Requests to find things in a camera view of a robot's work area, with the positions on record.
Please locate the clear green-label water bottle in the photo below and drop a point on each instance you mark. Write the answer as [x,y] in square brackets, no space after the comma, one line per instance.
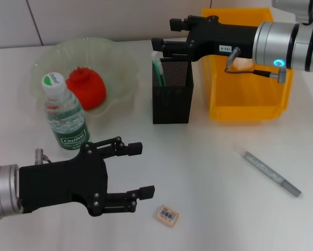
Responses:
[67,123]

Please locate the pale green glass fruit plate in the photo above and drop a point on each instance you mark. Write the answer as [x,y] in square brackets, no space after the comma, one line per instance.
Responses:
[114,68]

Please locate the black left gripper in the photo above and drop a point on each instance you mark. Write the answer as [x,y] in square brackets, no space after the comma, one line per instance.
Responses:
[62,183]

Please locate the black mesh pen holder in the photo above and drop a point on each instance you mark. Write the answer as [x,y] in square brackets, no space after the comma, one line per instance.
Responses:
[172,104]

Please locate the beige eraser with barcode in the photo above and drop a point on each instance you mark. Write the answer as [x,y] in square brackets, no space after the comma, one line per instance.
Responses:
[166,216]

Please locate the white paper ball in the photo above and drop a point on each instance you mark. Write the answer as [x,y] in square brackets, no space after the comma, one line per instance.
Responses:
[243,64]

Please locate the yellow plastic bin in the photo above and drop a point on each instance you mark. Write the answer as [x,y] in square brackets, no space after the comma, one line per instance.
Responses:
[250,91]

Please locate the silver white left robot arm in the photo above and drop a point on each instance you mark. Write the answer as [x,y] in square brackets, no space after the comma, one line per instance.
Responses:
[2,191]

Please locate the green utility knife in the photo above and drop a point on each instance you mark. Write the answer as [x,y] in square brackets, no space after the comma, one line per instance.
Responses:
[159,73]

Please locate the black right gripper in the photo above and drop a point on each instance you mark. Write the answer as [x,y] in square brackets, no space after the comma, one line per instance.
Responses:
[224,39]

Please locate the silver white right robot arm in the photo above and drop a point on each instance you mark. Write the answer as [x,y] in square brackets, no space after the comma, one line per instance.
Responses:
[289,44]

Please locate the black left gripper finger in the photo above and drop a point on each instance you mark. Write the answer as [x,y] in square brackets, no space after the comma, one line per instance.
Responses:
[147,192]

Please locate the grey pen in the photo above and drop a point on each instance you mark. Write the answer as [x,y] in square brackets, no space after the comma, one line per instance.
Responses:
[266,170]

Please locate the red tomato-like fruit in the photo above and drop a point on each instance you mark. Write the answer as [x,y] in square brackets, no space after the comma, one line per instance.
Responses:
[91,89]

